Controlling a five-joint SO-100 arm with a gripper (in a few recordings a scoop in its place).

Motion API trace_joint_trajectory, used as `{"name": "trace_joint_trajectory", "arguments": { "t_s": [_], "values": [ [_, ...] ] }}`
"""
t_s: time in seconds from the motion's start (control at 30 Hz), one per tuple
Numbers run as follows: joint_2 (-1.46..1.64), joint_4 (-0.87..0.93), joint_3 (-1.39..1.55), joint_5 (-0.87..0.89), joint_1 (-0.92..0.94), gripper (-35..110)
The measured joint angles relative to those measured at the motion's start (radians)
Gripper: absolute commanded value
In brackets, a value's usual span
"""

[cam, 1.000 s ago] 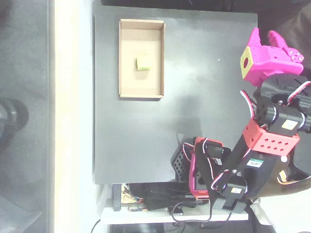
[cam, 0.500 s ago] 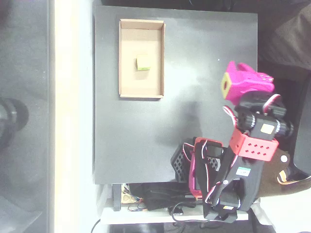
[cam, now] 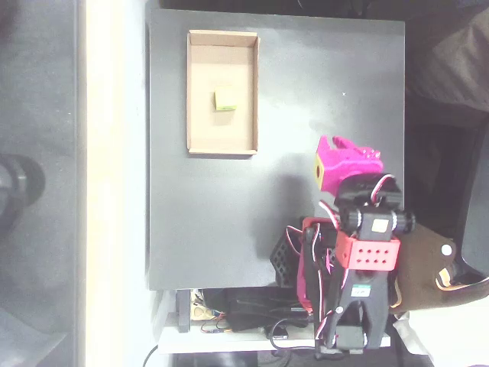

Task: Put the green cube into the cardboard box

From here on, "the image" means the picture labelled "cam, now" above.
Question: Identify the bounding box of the yellow camera mount on gripper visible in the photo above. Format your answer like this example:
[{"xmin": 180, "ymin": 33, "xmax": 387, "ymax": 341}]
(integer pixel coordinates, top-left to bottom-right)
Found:
[{"xmin": 313, "ymin": 152, "xmax": 326, "ymax": 190}]

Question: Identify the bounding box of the black cable at floor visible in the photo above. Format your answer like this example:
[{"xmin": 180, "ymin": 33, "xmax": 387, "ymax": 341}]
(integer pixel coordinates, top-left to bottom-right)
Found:
[{"xmin": 142, "ymin": 343, "xmax": 160, "ymax": 367}]

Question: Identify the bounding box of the white shelf board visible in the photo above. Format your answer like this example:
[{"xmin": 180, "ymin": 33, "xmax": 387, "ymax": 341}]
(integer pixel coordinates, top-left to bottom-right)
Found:
[{"xmin": 157, "ymin": 312, "xmax": 392, "ymax": 355}]

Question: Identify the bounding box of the small circuit board with wires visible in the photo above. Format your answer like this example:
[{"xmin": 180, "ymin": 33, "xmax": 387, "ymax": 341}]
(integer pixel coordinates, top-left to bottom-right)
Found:
[{"xmin": 201, "ymin": 320, "xmax": 232, "ymax": 334}]

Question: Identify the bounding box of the black power adapter bundle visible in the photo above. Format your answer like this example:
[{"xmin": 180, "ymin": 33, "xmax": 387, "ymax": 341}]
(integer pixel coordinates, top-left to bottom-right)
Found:
[{"xmin": 223, "ymin": 289, "xmax": 309, "ymax": 333}]

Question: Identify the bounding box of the black perforated arm base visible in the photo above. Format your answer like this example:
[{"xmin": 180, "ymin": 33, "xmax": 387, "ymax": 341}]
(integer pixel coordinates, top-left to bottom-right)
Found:
[{"xmin": 268, "ymin": 232, "xmax": 303, "ymax": 288}]

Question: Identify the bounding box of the open cardboard box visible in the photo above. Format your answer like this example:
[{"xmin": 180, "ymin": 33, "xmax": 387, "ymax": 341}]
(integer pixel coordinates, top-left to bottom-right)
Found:
[{"xmin": 186, "ymin": 29, "xmax": 261, "ymax": 157}]

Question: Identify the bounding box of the brown leather bag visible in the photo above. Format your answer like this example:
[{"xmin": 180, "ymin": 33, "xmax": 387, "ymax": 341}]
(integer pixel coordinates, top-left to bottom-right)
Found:
[{"xmin": 388, "ymin": 223, "xmax": 489, "ymax": 316}]

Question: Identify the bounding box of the green cube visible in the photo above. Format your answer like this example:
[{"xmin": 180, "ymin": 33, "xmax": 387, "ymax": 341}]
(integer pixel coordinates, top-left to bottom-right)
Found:
[{"xmin": 213, "ymin": 85, "xmax": 238, "ymax": 112}]

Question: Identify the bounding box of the light wooden piece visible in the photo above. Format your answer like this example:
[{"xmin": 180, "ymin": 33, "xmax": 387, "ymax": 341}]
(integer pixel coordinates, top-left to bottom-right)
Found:
[{"xmin": 190, "ymin": 300, "xmax": 215, "ymax": 321}]

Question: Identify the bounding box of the dark brown cloth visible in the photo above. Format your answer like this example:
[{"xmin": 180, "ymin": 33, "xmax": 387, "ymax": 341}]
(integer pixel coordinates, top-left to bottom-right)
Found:
[{"xmin": 403, "ymin": 0, "xmax": 489, "ymax": 127}]

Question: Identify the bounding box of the black looped cable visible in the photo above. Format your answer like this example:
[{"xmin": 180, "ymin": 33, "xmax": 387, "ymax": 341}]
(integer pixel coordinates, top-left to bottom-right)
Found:
[{"xmin": 267, "ymin": 317, "xmax": 318, "ymax": 352}]

